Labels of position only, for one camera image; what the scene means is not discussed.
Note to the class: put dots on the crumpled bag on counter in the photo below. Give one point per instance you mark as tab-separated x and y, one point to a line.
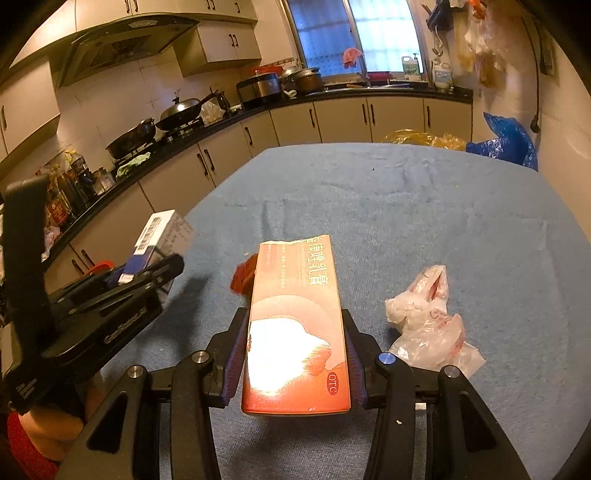
51	240

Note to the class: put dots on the white barcode box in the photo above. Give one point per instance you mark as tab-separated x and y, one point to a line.
166	230

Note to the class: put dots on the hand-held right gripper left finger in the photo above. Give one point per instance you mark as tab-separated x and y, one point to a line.
233	364

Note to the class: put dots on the black range hood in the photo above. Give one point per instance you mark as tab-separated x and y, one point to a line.
120	46

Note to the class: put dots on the blue tablecloth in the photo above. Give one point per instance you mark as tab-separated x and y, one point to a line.
369	207

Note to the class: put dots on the crumpled white plastic bag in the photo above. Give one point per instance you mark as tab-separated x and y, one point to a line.
415	300

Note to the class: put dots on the cream base cabinets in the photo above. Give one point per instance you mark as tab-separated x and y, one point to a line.
341	120

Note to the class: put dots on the cluster of seasoning bottles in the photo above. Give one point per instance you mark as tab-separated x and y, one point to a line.
69	194

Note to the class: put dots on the red-brown foil packet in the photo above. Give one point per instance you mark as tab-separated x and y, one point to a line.
242	277

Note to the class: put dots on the wok with metal lid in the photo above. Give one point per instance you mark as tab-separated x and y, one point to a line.
180	110

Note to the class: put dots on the pink cloth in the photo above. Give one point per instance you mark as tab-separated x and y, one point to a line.
353	55

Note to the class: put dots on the person's red clothing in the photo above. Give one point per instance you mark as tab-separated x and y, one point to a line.
25	452

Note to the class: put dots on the kitchen window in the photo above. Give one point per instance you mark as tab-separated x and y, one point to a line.
378	32

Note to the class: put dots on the black kitchen countertop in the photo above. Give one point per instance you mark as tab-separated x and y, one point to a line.
351	93

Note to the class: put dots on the person's left forearm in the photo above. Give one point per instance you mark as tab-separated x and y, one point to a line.
41	429

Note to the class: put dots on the hanging blue utensils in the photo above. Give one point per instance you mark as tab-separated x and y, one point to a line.
438	16

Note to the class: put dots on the black frying pan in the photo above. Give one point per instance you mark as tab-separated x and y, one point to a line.
131	138

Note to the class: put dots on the blue plastic bag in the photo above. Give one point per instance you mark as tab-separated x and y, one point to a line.
508	138

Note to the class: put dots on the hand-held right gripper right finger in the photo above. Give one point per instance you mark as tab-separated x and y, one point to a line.
355	369

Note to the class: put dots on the green cloth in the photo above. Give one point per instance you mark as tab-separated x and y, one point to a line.
134	164

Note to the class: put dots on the silver rice cooker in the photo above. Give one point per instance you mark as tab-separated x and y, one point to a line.
258	87

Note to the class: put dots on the clear plastic bag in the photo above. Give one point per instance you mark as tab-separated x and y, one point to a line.
212	111

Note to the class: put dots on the white red-printed plastic bag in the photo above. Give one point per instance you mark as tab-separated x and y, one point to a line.
438	346

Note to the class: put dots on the red plastic basket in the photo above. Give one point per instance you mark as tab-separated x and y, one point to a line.
102	266

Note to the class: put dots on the green detergent jug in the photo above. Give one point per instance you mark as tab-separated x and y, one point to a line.
411	67

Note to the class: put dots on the black wall socket strip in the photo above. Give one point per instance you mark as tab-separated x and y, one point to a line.
547	55

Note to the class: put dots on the yellow plastic bag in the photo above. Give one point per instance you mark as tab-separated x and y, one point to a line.
415	137

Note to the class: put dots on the stacked metal pots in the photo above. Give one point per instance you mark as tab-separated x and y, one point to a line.
307	81

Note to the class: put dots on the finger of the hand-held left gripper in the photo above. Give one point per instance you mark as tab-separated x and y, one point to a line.
92	281
157	272

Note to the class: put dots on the hanging plastic bags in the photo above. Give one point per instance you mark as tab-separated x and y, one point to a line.
485	46

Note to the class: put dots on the orange cardboard box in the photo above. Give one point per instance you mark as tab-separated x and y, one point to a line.
295	323

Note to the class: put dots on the cream wall cabinets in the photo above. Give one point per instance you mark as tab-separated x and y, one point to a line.
27	101

